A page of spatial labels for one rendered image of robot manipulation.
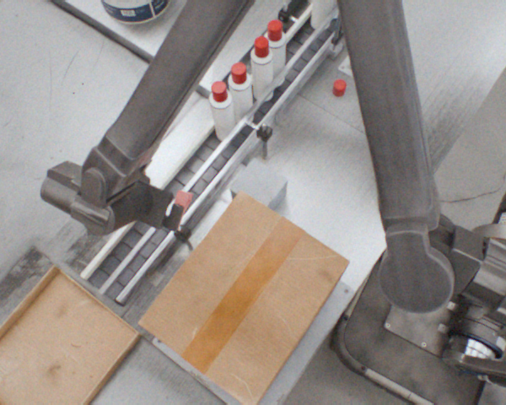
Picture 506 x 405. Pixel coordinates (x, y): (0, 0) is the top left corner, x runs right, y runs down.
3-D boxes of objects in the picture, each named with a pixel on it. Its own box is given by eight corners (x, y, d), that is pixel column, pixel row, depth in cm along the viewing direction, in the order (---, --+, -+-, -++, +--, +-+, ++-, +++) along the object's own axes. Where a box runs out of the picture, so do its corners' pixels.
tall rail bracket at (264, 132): (250, 140, 130) (247, 106, 115) (273, 155, 129) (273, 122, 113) (243, 149, 130) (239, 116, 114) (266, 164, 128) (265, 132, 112)
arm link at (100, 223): (104, 245, 71) (115, 210, 69) (65, 224, 72) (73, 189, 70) (131, 230, 77) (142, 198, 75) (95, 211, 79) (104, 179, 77)
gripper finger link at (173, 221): (172, 169, 89) (144, 180, 80) (207, 185, 87) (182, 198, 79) (162, 202, 91) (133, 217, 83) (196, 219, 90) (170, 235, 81)
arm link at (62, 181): (103, 177, 64) (142, 155, 72) (32, 141, 67) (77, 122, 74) (94, 249, 71) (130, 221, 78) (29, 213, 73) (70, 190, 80)
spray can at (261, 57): (261, 82, 131) (259, 28, 112) (277, 91, 130) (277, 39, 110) (249, 95, 129) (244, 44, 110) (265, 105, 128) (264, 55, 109)
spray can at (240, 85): (241, 105, 129) (235, 54, 109) (258, 115, 127) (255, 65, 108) (228, 119, 127) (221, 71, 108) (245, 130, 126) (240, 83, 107)
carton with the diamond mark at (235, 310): (247, 232, 120) (240, 188, 94) (334, 290, 114) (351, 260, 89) (167, 339, 111) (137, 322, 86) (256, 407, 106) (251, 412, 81)
